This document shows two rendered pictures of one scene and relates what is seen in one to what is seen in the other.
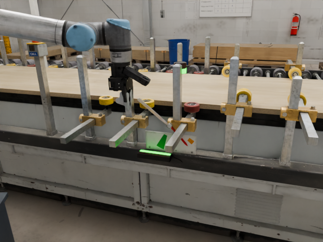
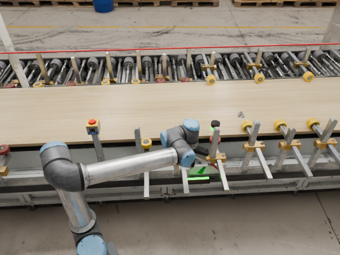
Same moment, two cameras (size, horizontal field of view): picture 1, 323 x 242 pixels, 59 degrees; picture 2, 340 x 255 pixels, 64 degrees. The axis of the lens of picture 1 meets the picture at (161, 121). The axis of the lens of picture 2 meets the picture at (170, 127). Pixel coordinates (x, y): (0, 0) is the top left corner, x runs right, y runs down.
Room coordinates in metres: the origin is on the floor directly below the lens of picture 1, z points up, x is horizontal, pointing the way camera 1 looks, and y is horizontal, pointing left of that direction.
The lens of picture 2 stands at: (0.22, 0.68, 2.27)
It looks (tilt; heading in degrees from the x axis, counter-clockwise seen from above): 42 degrees down; 337
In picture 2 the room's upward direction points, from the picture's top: straight up
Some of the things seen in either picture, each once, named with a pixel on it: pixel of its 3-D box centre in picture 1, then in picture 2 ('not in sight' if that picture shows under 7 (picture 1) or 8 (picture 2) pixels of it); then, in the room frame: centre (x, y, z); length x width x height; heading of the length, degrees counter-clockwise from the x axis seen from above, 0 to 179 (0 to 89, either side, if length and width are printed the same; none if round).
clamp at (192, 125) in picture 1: (181, 124); (215, 158); (1.28, -0.10, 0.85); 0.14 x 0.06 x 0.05; 71
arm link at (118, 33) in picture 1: (118, 34); (190, 130); (1.19, 0.16, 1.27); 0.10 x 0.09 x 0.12; 94
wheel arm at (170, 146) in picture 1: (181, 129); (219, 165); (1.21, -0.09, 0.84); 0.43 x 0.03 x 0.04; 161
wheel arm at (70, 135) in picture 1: (89, 124); (146, 171); (1.38, 0.38, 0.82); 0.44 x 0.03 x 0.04; 161
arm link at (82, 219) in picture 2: not in sight; (73, 198); (1.14, 0.84, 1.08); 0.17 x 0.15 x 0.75; 4
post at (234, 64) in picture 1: (230, 110); (249, 147); (1.21, -0.31, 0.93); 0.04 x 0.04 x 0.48; 71
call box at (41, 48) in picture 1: (37, 50); (93, 127); (1.53, 0.64, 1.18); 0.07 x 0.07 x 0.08; 71
